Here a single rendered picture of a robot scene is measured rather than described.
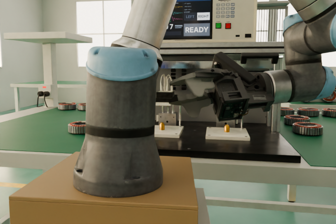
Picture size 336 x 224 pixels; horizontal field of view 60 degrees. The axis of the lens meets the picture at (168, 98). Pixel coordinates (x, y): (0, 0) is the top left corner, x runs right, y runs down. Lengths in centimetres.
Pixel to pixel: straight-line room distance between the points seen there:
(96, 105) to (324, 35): 41
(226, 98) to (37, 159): 66
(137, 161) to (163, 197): 7
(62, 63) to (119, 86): 811
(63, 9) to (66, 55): 124
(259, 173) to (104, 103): 55
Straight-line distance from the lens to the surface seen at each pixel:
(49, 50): 204
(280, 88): 66
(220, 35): 121
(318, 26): 59
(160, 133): 106
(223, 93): 60
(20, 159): 106
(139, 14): 61
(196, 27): 121
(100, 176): 46
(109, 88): 44
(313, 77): 70
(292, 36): 69
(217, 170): 86
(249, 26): 122
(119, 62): 44
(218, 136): 103
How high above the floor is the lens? 102
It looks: 6 degrees down
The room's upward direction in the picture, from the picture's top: straight up
